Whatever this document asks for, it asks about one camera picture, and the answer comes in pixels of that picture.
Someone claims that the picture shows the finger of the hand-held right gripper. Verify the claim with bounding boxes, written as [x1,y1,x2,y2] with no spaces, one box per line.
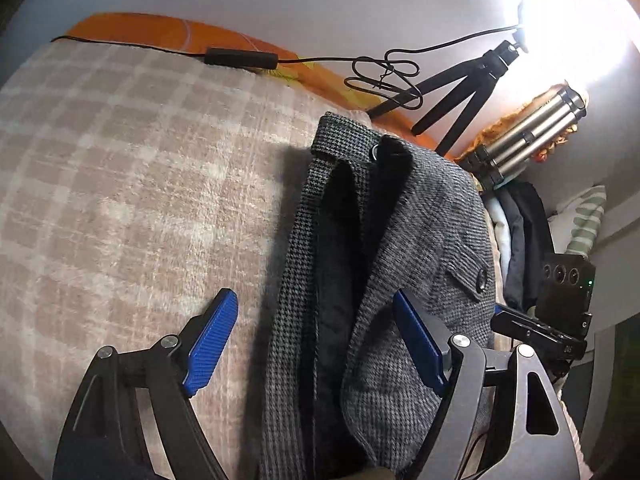
[491,305,552,347]

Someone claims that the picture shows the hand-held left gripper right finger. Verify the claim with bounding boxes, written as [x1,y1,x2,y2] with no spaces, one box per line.
[393,289,584,480]

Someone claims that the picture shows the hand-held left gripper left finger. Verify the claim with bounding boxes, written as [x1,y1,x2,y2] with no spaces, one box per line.
[52,288,239,480]

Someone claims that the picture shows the grey houndstooth pants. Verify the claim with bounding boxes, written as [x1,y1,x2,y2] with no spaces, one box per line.
[257,111,502,480]

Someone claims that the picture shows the green striped pillow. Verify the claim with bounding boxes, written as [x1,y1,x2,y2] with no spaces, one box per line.
[547,185,608,261]

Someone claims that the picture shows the white folded cloth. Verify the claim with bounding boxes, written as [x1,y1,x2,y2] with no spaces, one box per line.
[482,194,517,307]

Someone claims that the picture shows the silver folded tripod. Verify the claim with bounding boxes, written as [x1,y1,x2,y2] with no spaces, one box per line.
[457,85,589,192]

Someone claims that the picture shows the beige checkered blanket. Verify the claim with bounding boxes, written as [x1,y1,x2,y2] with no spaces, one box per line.
[0,39,501,480]

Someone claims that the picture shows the black mini tripod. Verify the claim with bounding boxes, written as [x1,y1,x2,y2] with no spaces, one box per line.
[366,40,522,157]

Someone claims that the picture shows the bright ring light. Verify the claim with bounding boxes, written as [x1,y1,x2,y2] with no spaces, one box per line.
[516,0,640,91]

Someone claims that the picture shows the black cable with inline switch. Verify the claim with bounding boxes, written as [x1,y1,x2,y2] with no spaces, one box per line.
[50,24,522,111]

